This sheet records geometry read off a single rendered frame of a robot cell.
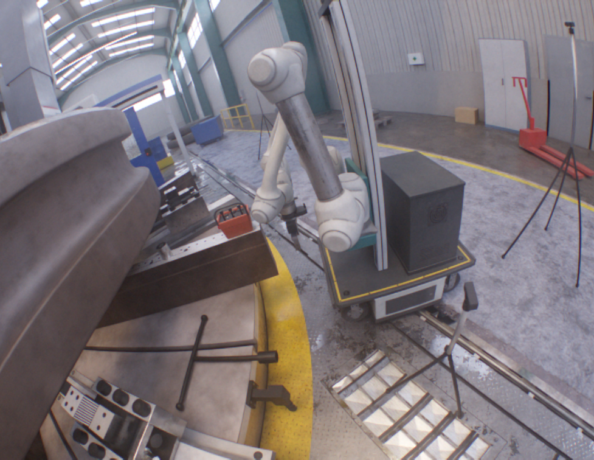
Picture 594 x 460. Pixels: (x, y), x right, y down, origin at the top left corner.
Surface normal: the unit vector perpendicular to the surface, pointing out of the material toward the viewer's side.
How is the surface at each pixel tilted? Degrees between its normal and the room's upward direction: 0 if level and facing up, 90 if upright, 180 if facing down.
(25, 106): 90
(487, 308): 0
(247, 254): 90
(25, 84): 90
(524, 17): 90
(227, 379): 0
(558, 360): 0
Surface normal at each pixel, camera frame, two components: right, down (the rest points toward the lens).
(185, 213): 0.56, 0.32
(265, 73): -0.43, 0.46
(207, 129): 0.19, 0.50
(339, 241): -0.29, 0.67
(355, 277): -0.25, -0.81
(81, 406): 0.95, -0.11
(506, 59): -0.83, 0.47
